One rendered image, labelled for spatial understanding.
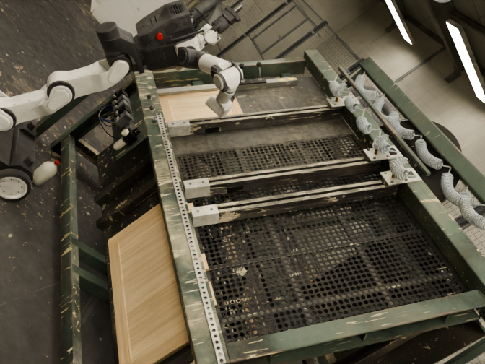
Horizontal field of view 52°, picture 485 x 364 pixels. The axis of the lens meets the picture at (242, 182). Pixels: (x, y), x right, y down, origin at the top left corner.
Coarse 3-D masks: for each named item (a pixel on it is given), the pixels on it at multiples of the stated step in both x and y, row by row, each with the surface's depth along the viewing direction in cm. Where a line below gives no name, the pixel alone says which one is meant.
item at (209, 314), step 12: (168, 144) 275; (168, 156) 267; (180, 192) 246; (180, 204) 240; (192, 240) 223; (192, 252) 218; (204, 288) 204; (204, 300) 199; (216, 324) 191; (216, 336) 188; (216, 348) 184
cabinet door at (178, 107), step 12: (168, 96) 319; (180, 96) 320; (192, 96) 321; (204, 96) 322; (216, 96) 323; (168, 108) 309; (180, 108) 310; (192, 108) 310; (204, 108) 311; (240, 108) 313; (168, 120) 299
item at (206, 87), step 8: (272, 80) 337; (288, 80) 338; (296, 80) 339; (168, 88) 323; (176, 88) 323; (184, 88) 324; (192, 88) 324; (200, 88) 325; (208, 88) 325; (216, 88) 327; (240, 88) 332; (248, 88) 333; (256, 88) 335
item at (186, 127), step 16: (336, 96) 304; (352, 96) 314; (256, 112) 301; (272, 112) 302; (288, 112) 305; (304, 112) 304; (320, 112) 307; (336, 112) 310; (176, 128) 286; (192, 128) 289; (208, 128) 292; (224, 128) 295; (240, 128) 298
